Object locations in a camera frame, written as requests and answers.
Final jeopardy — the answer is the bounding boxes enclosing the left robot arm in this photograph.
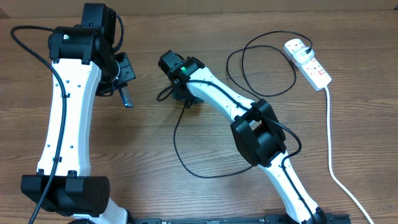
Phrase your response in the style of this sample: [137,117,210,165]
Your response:
[21,3,136,223]

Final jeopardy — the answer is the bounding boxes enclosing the white charger plug adapter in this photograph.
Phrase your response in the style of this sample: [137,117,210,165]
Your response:
[292,47,315,67]

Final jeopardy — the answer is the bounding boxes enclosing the blue Galaxy smartphone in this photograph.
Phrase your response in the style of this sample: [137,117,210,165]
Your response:
[118,86,134,108]

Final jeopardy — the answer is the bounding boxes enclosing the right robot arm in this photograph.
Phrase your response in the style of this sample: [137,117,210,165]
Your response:
[158,50,327,223]

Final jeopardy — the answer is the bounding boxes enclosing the white power strip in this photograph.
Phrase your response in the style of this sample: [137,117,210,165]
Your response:
[284,39,331,91]

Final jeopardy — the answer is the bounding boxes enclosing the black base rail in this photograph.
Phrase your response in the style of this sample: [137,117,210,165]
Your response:
[133,213,352,224]

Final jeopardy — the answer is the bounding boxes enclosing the white power strip cord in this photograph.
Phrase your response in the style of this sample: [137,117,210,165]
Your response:
[323,86,376,224]

